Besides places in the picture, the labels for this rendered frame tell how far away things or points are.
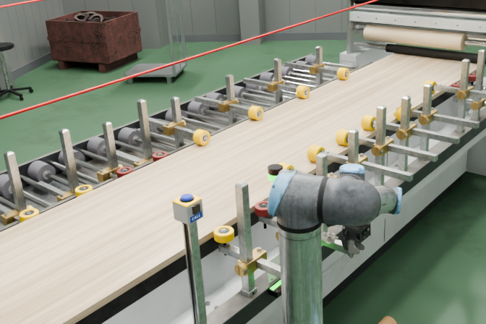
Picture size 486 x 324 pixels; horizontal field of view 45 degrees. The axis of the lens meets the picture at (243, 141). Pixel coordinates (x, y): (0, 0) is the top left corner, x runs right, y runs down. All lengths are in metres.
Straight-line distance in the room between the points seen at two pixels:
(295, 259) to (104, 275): 0.87
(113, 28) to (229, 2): 2.12
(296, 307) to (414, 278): 2.09
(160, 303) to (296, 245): 0.90
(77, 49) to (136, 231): 6.42
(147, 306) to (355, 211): 1.05
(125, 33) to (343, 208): 7.40
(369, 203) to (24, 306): 1.21
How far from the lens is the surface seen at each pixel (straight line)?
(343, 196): 1.43
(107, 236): 2.41
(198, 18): 9.79
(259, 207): 2.47
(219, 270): 2.48
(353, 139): 2.65
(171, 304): 2.34
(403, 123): 3.10
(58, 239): 2.47
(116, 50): 8.49
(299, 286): 1.58
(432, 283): 3.64
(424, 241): 4.01
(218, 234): 2.30
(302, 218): 1.47
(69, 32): 8.69
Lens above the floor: 2.09
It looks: 22 degrees down
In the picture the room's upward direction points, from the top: 4 degrees counter-clockwise
